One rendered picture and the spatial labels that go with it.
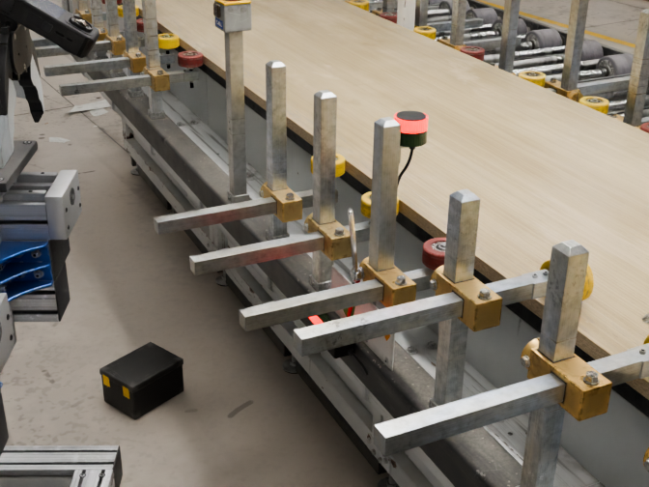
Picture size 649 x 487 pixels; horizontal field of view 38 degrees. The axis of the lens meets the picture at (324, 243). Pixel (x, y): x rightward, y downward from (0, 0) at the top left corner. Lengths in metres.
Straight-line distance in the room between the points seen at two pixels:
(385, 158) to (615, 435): 0.60
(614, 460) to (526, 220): 0.52
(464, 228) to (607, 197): 0.66
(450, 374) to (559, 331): 0.34
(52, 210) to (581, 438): 1.04
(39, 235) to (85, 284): 1.76
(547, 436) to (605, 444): 0.27
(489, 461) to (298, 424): 1.28
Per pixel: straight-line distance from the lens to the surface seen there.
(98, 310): 3.41
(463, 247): 1.49
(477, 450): 1.60
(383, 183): 1.67
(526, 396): 1.28
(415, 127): 1.65
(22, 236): 1.85
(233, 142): 2.38
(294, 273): 2.09
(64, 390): 3.01
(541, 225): 1.91
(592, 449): 1.71
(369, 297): 1.71
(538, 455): 1.44
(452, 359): 1.59
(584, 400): 1.30
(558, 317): 1.31
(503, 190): 2.05
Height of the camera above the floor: 1.69
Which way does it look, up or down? 26 degrees down
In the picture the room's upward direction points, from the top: 1 degrees clockwise
